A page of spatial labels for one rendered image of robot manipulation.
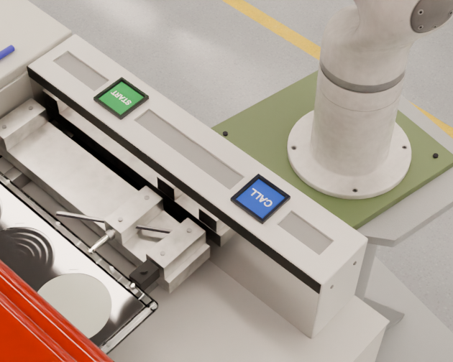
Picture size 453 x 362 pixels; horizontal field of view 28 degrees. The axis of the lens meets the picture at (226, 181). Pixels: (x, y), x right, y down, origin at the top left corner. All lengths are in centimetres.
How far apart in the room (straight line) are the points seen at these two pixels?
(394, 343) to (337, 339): 94
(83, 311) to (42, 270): 9
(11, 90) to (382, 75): 54
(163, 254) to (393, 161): 40
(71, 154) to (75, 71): 12
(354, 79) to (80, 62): 41
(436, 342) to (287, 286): 106
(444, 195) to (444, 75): 138
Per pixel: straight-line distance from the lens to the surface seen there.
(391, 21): 108
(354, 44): 115
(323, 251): 113
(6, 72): 135
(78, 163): 132
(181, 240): 120
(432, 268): 231
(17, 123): 135
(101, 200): 128
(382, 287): 224
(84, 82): 132
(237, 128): 143
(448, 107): 266
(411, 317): 221
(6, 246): 123
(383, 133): 131
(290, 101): 147
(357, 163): 134
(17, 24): 142
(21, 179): 137
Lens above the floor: 190
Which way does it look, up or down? 52 degrees down
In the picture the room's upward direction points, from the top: 1 degrees clockwise
